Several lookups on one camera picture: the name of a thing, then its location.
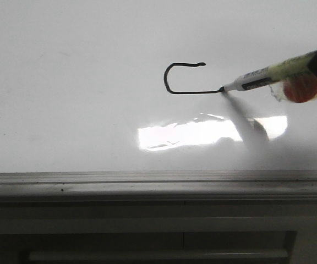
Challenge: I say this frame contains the red magnet taped to marker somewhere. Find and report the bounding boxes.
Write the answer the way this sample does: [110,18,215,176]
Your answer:
[270,73,317,103]

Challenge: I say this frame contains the white black whiteboard marker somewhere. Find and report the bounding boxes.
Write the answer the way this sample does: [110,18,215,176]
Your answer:
[218,51,317,92]

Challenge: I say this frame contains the white whiteboard with metal frame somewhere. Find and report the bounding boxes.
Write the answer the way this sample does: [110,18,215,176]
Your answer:
[0,1,317,203]

